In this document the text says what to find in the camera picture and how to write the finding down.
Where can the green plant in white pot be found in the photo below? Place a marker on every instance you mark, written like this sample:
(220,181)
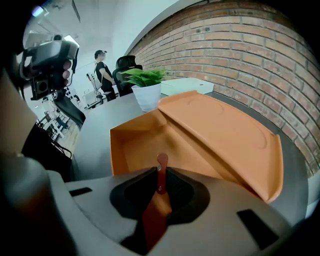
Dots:
(147,96)

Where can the white flat box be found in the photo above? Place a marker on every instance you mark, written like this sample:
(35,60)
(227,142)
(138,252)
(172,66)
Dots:
(187,86)

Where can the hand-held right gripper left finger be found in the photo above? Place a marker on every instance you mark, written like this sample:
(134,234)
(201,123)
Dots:
(100,200)

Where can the orange plastic tray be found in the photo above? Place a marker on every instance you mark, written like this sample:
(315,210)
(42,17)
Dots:
(212,135)

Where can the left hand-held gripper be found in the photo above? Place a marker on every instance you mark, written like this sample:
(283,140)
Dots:
(41,87)

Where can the person's black shirt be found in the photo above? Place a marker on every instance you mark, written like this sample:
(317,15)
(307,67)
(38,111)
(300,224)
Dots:
(45,155)

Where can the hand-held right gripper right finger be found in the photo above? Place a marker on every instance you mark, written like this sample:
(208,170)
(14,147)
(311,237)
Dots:
(220,220)

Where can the person's left hand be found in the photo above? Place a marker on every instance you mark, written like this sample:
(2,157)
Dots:
(66,72)

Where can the black office chair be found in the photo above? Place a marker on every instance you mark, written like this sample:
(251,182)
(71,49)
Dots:
(123,75)

